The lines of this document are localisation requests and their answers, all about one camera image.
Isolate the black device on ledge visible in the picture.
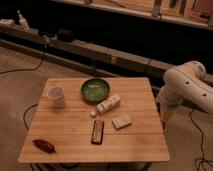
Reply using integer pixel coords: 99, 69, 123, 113
57, 29, 75, 42

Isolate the small white cube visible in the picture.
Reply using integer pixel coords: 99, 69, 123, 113
90, 111, 97, 118

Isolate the green bowl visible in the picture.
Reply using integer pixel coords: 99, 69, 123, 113
81, 78, 110, 103

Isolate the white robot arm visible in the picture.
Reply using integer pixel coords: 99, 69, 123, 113
156, 61, 213, 125

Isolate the white plastic bottle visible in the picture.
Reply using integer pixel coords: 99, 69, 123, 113
96, 94, 121, 115

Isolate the white spray bottle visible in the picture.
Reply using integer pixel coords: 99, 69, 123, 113
17, 11, 30, 31

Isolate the wooden table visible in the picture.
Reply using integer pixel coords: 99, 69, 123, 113
18, 78, 170, 163

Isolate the white ceramic cup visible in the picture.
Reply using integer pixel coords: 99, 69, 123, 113
47, 86, 65, 108

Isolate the white sponge block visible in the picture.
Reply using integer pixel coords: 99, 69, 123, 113
112, 114, 132, 130

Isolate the black floor cable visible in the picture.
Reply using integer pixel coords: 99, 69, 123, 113
0, 43, 48, 76

